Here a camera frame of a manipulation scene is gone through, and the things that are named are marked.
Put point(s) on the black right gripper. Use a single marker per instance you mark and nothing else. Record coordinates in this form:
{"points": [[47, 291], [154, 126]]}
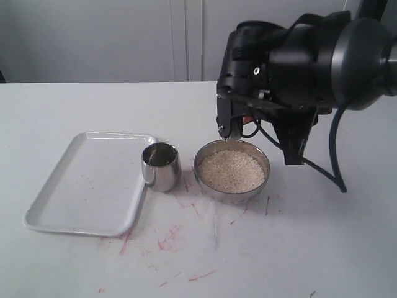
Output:
{"points": [[272, 70]]}

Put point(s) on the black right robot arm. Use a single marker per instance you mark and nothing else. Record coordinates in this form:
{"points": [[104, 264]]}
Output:
{"points": [[357, 62]]}

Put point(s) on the stainless steel rice bowl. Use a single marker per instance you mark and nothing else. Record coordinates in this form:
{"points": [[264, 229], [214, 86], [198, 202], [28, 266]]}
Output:
{"points": [[239, 145]]}

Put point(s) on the white uncooked rice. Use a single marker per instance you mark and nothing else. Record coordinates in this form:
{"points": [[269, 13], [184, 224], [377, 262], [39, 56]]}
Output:
{"points": [[232, 171]]}

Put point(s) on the stainless steel cup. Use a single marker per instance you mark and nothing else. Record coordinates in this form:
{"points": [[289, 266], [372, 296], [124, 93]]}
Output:
{"points": [[161, 166]]}

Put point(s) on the white rectangular plastic tray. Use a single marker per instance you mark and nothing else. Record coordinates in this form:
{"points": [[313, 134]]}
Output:
{"points": [[96, 187]]}

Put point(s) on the white cabinet behind table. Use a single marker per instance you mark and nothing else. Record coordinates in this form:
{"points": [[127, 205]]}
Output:
{"points": [[131, 41]]}

